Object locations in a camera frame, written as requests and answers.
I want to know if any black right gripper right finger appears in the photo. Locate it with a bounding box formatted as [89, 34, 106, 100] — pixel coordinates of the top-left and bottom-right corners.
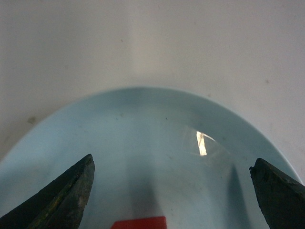
[249, 158, 305, 229]

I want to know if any light blue plate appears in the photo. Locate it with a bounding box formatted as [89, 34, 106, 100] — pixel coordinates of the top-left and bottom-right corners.
[0, 88, 298, 229]

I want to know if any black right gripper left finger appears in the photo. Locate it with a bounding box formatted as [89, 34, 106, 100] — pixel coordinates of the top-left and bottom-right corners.
[0, 154, 95, 229]

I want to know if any red toy building block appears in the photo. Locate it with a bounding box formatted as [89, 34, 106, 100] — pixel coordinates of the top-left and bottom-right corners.
[111, 216, 167, 229]

